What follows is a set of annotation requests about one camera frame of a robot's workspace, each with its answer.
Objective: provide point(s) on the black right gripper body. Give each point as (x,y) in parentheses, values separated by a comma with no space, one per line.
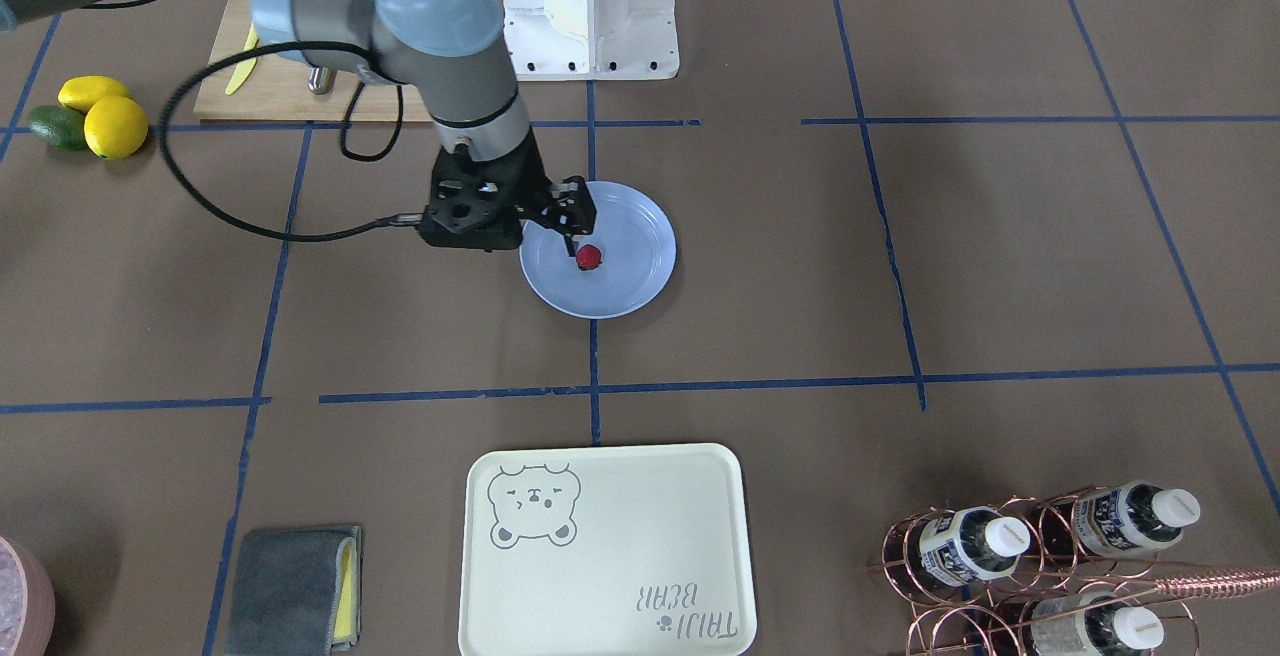
(529,190)

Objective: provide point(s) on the red strawberry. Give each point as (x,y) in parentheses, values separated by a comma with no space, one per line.
(588,257)

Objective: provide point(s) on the blue plate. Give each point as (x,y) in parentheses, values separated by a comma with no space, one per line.
(639,253)

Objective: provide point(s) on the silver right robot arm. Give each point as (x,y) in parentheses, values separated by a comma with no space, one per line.
(452,51)

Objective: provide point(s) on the steel muddler black cap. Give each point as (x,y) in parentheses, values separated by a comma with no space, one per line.
(321,81)

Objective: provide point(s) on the wooden cutting board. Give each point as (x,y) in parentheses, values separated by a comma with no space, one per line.
(278,89)

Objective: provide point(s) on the yellow plastic knife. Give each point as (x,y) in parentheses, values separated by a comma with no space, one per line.
(243,70)

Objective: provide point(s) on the cream bear tray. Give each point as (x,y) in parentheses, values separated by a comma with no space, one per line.
(631,550)

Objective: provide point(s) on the yellow lemon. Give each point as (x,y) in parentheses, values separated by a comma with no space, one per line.
(115,127)
(82,92)

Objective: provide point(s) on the green avocado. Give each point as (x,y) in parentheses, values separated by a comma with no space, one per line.
(58,126)

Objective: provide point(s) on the grey folded cloth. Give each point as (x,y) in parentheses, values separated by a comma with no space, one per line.
(297,592)

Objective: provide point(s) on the tea bottle white cap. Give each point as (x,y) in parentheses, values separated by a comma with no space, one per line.
(970,546)

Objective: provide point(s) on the pink bowl with ice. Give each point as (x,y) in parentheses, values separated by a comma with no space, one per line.
(27,602)

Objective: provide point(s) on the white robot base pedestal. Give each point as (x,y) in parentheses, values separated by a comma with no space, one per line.
(592,40)

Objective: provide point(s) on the copper wire bottle rack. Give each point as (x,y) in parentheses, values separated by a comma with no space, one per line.
(990,618)

